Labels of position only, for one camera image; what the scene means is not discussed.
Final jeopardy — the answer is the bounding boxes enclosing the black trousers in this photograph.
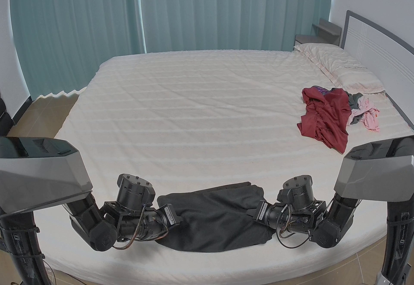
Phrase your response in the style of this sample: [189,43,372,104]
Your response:
[156,182,276,253]

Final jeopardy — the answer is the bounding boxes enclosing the cream pillow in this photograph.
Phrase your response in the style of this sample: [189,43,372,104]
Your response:
[293,43,385,94]

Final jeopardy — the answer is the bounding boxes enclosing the grey garment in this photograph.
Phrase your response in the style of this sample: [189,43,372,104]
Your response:
[345,92,365,125]

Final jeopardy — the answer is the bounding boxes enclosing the grey bedside table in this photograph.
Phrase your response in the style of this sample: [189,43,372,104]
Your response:
[295,18,342,49]

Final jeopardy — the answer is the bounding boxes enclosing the pink garment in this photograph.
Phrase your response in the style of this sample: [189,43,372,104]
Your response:
[351,95,381,132]

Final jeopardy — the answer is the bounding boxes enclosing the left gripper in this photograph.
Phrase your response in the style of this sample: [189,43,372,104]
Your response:
[155,204,182,233]

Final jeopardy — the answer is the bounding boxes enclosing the dark red garment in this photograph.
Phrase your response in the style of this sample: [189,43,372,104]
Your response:
[297,86,353,154]

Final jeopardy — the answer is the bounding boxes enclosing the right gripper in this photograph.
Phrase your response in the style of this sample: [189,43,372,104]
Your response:
[254,201,285,225]

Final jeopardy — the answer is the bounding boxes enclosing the bed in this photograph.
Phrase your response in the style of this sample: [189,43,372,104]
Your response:
[31,10,414,285]

